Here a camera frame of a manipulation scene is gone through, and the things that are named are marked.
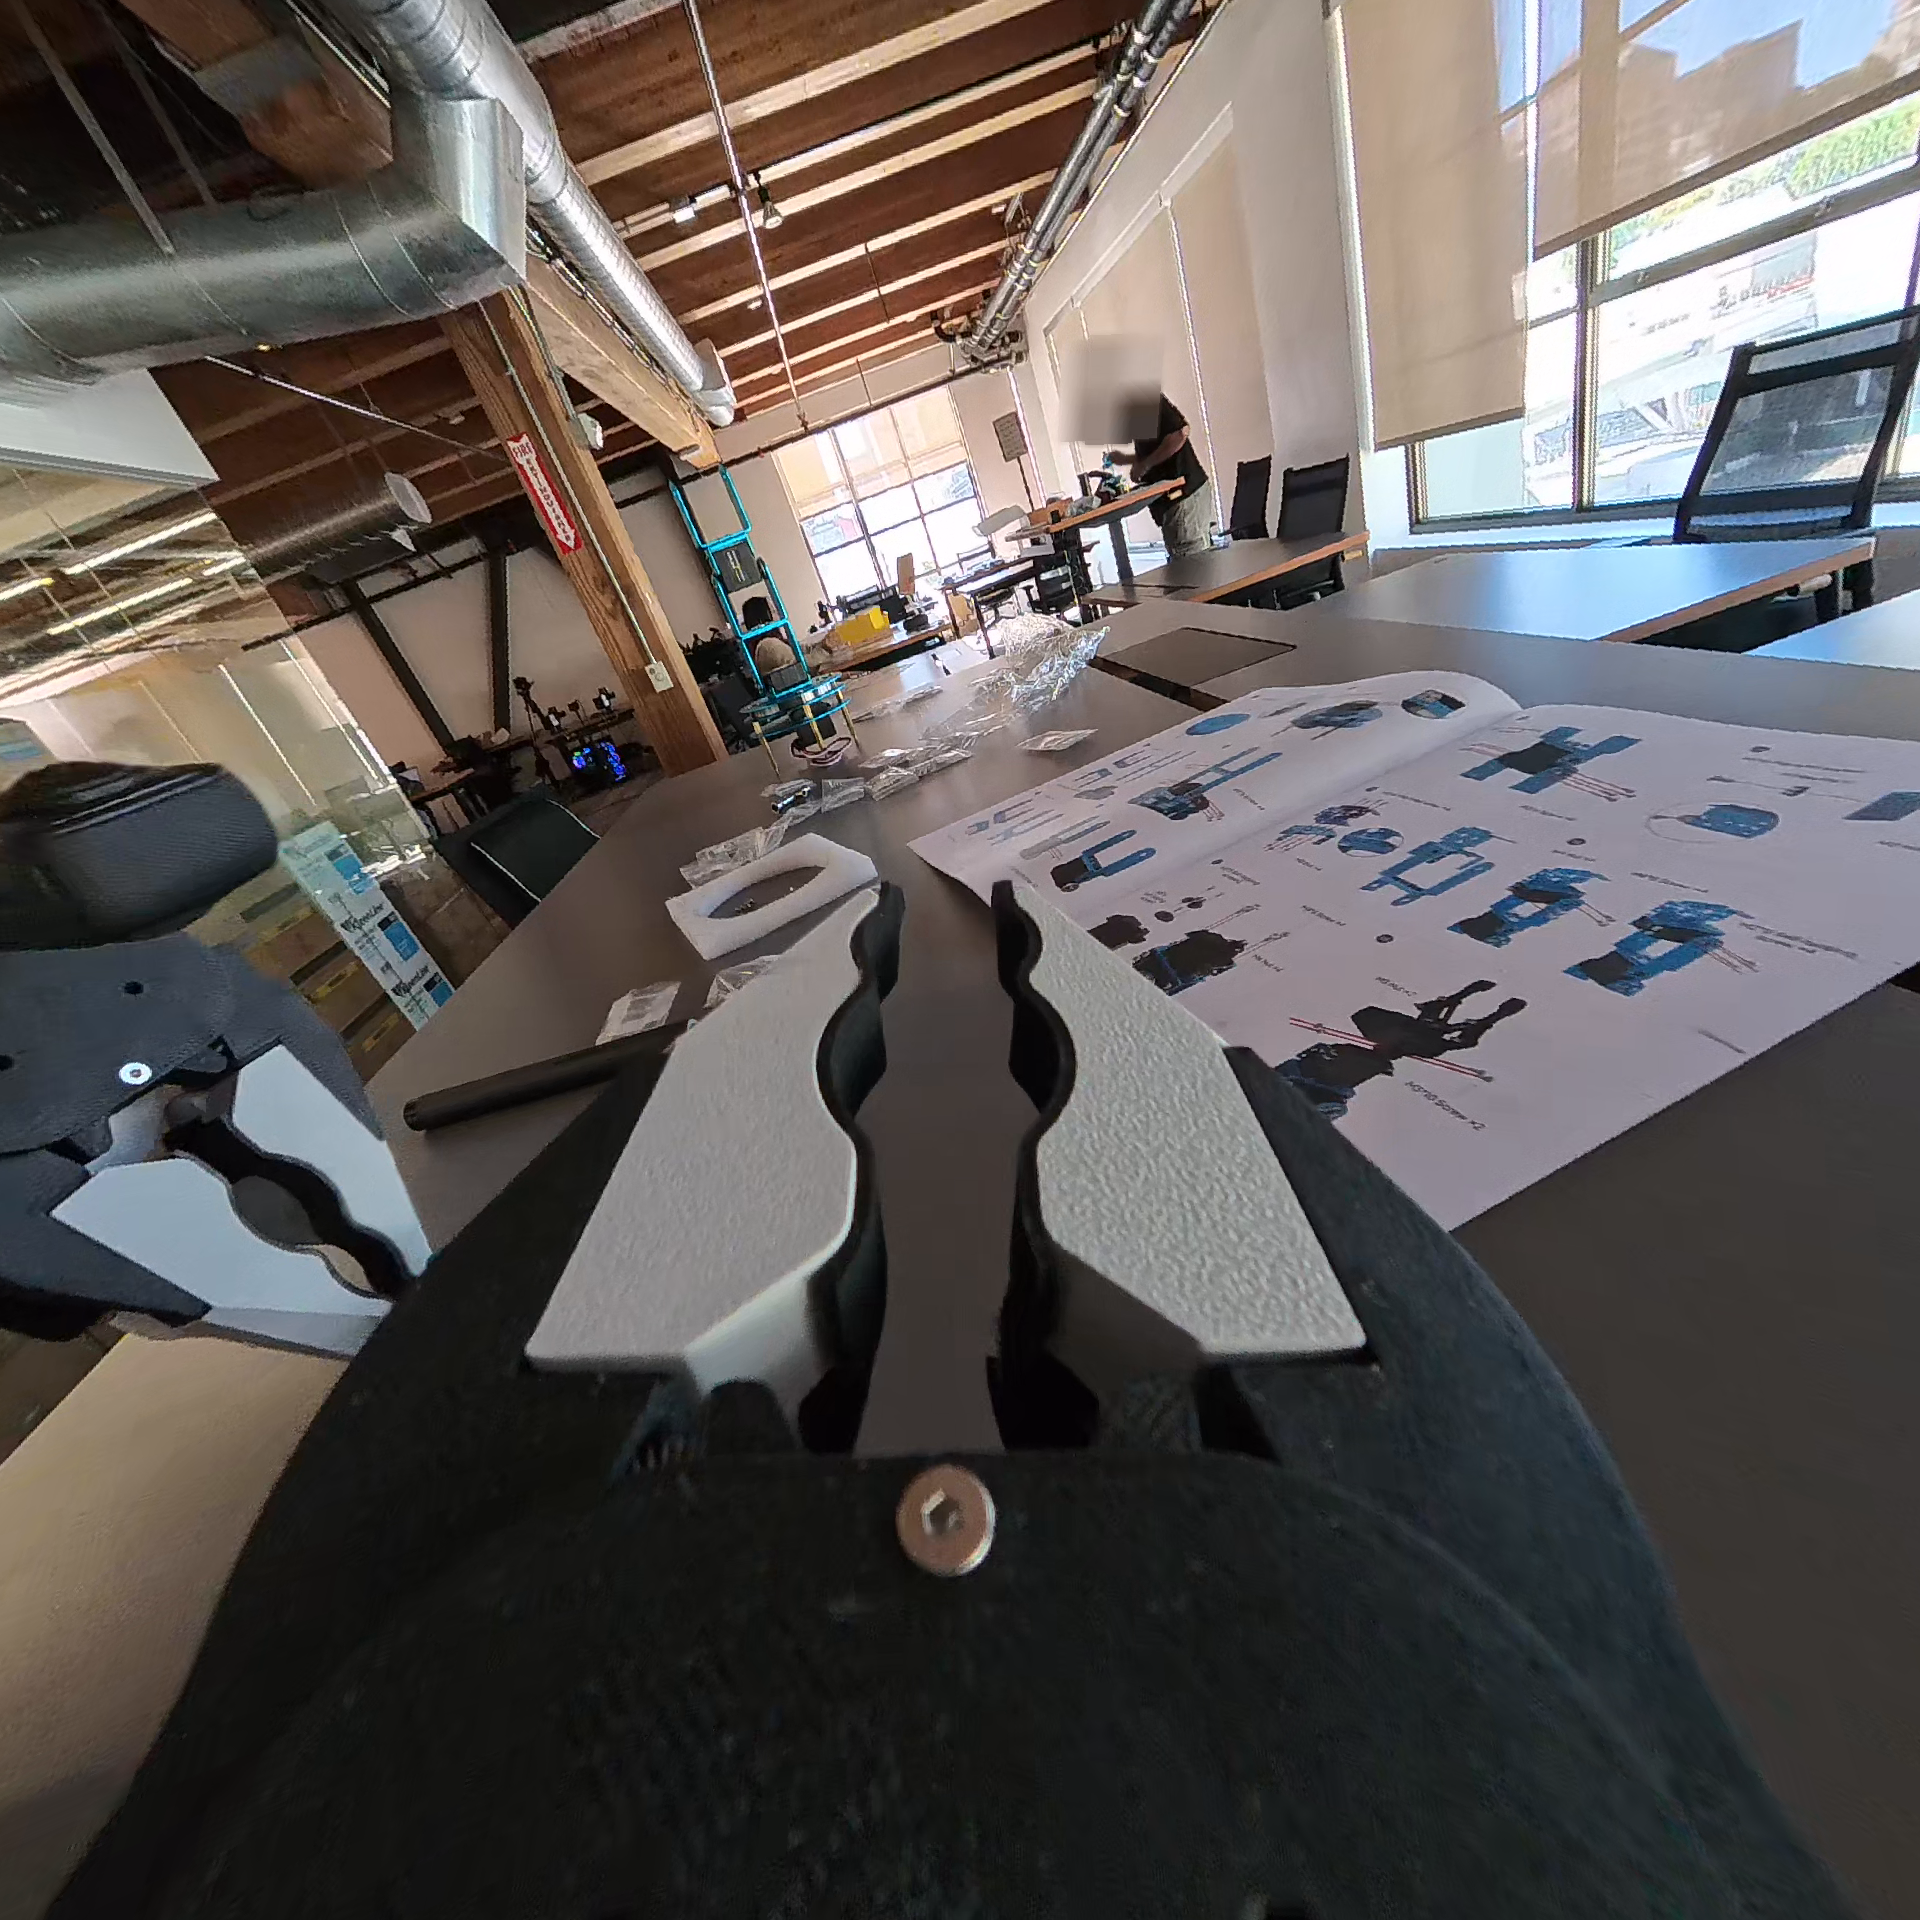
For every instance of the beige roller blind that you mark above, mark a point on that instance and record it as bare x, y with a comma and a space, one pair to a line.
1727, 106
1424, 225

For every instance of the silver ceiling pipes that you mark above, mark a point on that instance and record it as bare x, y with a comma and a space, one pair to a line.
1078, 150

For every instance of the flat clear screw bag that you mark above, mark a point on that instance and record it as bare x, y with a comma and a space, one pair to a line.
637, 1014

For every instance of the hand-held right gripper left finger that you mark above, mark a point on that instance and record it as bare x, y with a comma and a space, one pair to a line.
707, 1198

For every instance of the wooden post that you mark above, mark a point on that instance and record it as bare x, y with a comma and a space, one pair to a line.
598, 570

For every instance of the clear bags pile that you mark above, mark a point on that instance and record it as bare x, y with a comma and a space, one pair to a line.
900, 771

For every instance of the blue toy robot arm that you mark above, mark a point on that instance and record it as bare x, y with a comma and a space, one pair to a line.
804, 707

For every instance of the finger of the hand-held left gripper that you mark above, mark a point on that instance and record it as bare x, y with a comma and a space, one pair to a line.
180, 1229
332, 1155

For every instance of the red wall sign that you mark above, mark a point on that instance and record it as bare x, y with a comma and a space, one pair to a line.
544, 495

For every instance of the instruction booklet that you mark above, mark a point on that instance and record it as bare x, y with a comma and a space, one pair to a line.
1592, 1066

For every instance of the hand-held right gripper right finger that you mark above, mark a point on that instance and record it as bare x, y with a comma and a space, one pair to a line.
1187, 1198

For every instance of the dark desk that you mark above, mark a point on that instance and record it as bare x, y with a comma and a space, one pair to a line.
1727, 1348

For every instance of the black electric screwdriver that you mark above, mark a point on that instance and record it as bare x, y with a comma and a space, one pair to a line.
523, 1078

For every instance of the black chair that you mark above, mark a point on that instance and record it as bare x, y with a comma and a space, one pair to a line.
1802, 419
517, 862
1251, 495
1313, 495

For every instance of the silver ceiling duct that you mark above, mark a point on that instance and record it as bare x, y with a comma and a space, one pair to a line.
451, 164

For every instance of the crumpled clear screw bag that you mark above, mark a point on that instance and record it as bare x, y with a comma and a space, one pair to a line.
741, 984

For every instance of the small clear bag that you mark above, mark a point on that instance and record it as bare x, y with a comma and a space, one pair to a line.
1059, 739

